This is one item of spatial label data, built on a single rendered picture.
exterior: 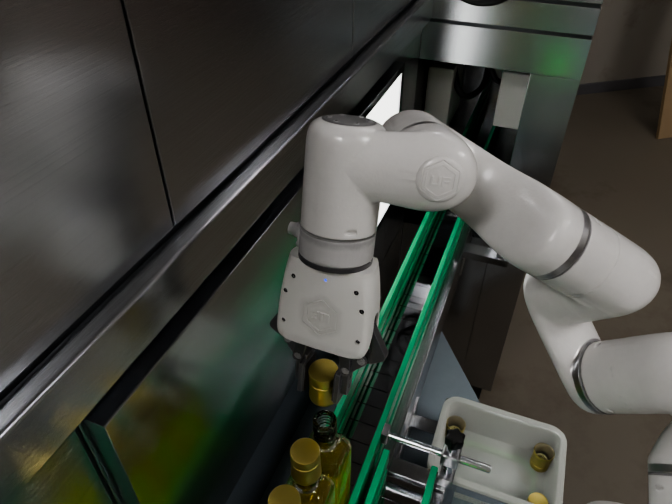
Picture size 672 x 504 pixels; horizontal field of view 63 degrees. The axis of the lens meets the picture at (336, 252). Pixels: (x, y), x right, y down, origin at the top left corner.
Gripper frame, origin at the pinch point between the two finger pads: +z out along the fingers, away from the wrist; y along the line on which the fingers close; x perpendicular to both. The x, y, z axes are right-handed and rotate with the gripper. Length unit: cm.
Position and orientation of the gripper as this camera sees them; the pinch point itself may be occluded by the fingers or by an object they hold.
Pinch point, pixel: (323, 376)
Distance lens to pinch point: 62.9
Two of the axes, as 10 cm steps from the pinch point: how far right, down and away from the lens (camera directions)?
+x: 3.7, -3.7, 8.5
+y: 9.2, 2.3, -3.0
